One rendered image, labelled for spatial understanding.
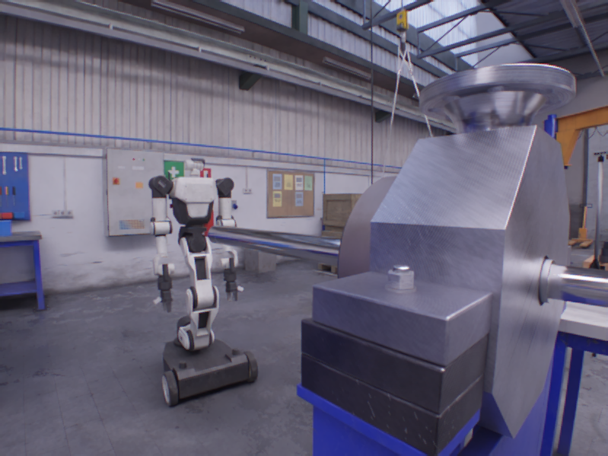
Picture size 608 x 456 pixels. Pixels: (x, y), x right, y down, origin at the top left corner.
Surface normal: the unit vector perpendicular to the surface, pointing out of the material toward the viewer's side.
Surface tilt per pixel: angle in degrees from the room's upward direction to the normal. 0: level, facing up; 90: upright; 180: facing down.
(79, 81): 90
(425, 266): 90
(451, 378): 90
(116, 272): 90
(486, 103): 128
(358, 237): 68
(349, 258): 81
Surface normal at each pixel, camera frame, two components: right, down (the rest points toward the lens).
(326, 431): -0.73, 0.05
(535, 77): -0.07, 0.07
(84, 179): 0.66, 0.06
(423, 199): -0.52, -0.67
